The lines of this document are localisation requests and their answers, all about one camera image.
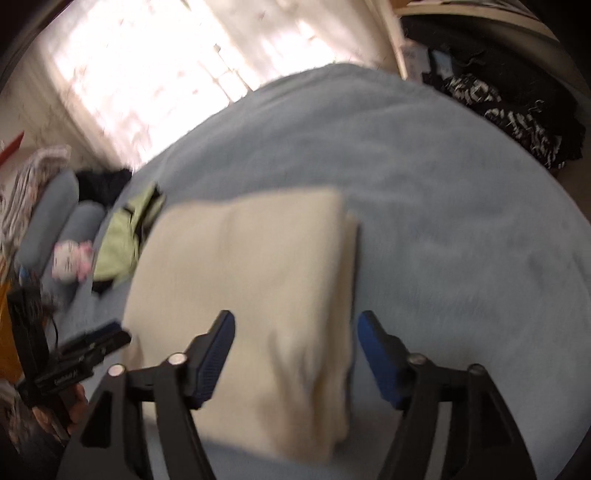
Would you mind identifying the cream fuzzy knit cardigan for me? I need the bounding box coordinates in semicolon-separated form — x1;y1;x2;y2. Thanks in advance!
122;187;358;463

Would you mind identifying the black white patterned clothing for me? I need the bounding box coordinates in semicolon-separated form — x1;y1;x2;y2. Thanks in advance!
422;48;586;174

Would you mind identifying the pink white kitty plush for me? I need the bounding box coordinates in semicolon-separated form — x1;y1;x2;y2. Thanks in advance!
51;240;94;284

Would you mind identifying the light green black-trimmed garment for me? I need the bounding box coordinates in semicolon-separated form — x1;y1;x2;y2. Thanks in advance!
92;183;166;295

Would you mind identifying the upper blue rolled pillow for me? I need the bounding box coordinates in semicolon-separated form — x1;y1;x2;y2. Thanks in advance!
15;170;79;277

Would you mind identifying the black fuzzy garment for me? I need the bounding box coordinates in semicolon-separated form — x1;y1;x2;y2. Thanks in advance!
75;168;132;208

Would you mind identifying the white patterned folded blanket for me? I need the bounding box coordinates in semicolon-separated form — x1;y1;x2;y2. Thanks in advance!
1;144;71;264

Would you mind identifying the blue fleece bed blanket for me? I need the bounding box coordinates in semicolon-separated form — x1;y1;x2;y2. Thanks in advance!
41;62;591;480

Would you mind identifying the floral sheer curtain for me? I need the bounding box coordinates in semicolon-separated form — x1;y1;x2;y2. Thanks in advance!
1;1;397;168

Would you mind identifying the white blue box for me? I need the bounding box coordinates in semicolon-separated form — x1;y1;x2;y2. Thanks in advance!
400;39;431;83

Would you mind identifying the wooden curved shelf unit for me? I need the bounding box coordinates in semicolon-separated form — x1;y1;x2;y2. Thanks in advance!
391;1;546;29

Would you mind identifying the red wall shelf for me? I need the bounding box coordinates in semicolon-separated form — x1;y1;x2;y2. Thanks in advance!
0;131;24;165

